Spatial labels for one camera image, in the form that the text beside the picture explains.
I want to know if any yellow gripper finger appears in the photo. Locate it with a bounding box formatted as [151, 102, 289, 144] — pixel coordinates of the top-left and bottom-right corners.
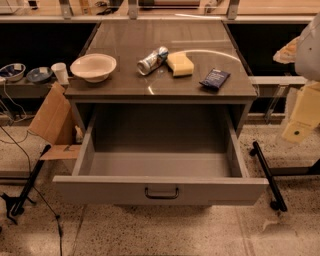
[281, 81, 320, 143]
[273, 37, 298, 64]

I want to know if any yellow sponge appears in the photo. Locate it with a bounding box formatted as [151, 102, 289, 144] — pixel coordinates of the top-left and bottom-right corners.
[167, 52, 194, 77]

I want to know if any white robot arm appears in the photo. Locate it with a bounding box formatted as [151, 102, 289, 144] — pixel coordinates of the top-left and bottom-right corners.
[273, 13, 320, 143]

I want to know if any open grey top drawer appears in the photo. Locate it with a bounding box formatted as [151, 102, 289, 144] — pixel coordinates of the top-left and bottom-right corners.
[53, 104, 268, 205]

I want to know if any dark blue snack packet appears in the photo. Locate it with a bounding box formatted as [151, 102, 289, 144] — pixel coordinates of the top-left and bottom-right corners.
[200, 69, 230, 90]

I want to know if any black cart leg right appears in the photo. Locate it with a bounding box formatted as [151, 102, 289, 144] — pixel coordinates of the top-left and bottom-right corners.
[250, 141, 287, 212]

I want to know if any grey cabinet with countertop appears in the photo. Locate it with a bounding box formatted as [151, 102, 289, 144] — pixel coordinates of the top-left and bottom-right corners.
[65, 19, 256, 133]

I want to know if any silver blue soda can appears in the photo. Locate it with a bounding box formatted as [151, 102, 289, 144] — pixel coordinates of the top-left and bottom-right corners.
[137, 46, 169, 76]

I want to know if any white ceramic bowl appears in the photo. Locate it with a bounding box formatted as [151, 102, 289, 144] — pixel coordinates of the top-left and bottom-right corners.
[70, 53, 117, 83]

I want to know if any white paper cup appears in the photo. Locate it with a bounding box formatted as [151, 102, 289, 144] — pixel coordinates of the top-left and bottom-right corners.
[51, 62, 69, 85]

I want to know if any brown cardboard box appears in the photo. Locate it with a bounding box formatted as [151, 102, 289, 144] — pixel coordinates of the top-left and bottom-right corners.
[28, 82, 81, 160]

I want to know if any blue bowl near cup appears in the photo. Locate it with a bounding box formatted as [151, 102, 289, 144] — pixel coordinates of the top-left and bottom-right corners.
[26, 67, 53, 84]

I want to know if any blue white bowl far left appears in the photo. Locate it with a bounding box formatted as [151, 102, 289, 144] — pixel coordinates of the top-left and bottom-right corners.
[0, 63, 26, 82]

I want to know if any black stand left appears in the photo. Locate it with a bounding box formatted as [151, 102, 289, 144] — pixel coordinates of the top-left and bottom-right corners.
[0, 159, 44, 224]

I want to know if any black drawer handle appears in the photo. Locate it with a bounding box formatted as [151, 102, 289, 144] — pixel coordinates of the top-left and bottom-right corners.
[144, 187, 180, 200]

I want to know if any black cable on floor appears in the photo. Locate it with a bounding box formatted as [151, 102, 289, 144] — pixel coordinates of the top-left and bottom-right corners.
[0, 124, 64, 256]

